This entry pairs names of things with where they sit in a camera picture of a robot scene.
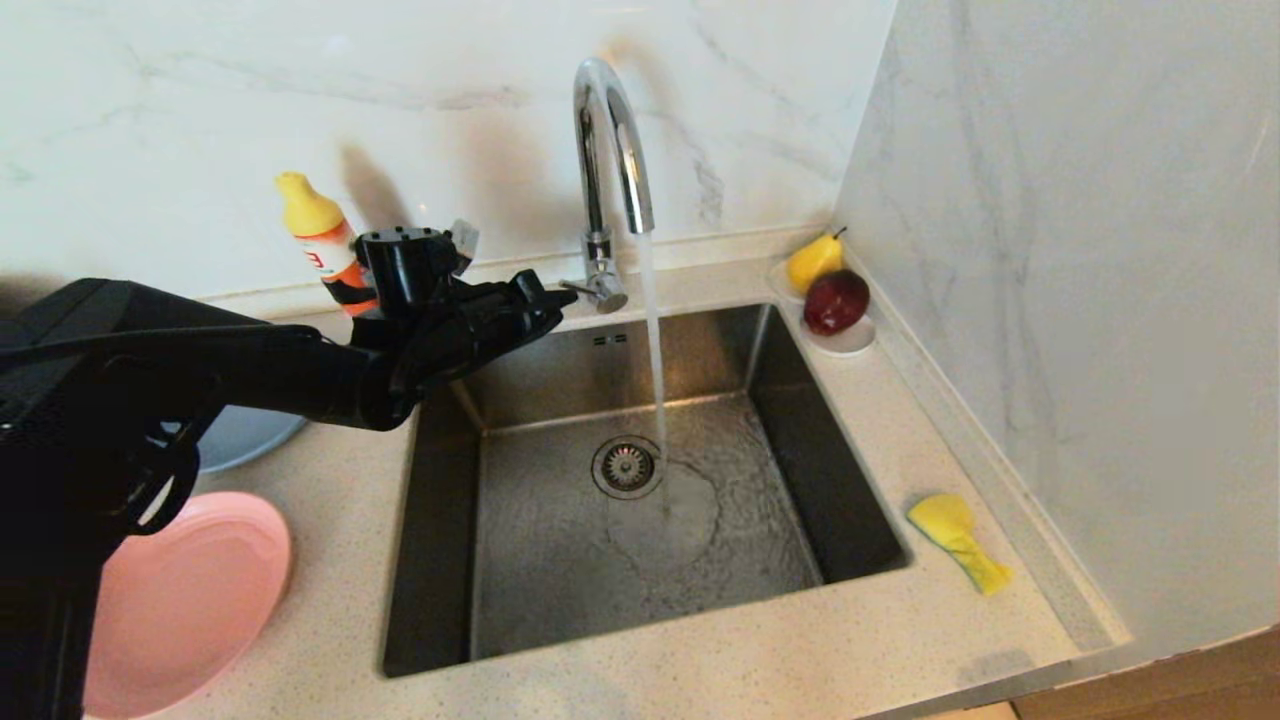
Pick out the stainless steel sink basin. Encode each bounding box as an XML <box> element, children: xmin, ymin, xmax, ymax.
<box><xmin>382</xmin><ymin>303</ymin><xmax>913</xmax><ymax>678</ymax></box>

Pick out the blue grey plate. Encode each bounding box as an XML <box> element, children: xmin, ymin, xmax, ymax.
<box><xmin>195</xmin><ymin>405</ymin><xmax>311</xmax><ymax>474</ymax></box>

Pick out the chrome gooseneck faucet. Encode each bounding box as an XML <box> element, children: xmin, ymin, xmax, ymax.
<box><xmin>559</xmin><ymin>57</ymin><xmax>658</xmax><ymax>314</ymax></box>

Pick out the yellow green sponge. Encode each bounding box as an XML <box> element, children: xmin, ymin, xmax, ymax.
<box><xmin>906</xmin><ymin>492</ymin><xmax>1014</xmax><ymax>598</ymax></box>

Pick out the round metal drain strainer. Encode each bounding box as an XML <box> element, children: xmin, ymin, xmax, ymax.
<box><xmin>590</xmin><ymin>435</ymin><xmax>665</xmax><ymax>501</ymax></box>

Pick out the small white dish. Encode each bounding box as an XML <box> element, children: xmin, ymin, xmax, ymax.
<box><xmin>768</xmin><ymin>258</ymin><xmax>879</xmax><ymax>358</ymax></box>

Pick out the dark red apple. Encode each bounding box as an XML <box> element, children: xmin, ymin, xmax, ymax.
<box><xmin>803</xmin><ymin>267</ymin><xmax>873</xmax><ymax>337</ymax></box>

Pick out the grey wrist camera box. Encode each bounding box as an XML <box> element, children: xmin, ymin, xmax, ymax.
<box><xmin>448</xmin><ymin>219</ymin><xmax>481</xmax><ymax>278</ymax></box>

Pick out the yellow pear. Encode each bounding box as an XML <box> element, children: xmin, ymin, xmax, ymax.
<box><xmin>787</xmin><ymin>226</ymin><xmax>849</xmax><ymax>296</ymax></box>

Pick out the orange dish soap bottle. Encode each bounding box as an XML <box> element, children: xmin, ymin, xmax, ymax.
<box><xmin>275</xmin><ymin>171</ymin><xmax>383</xmax><ymax>318</ymax></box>

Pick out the pink plate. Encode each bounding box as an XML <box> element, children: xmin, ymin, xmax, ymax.
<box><xmin>82</xmin><ymin>490</ymin><xmax>294</xmax><ymax>720</ymax></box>

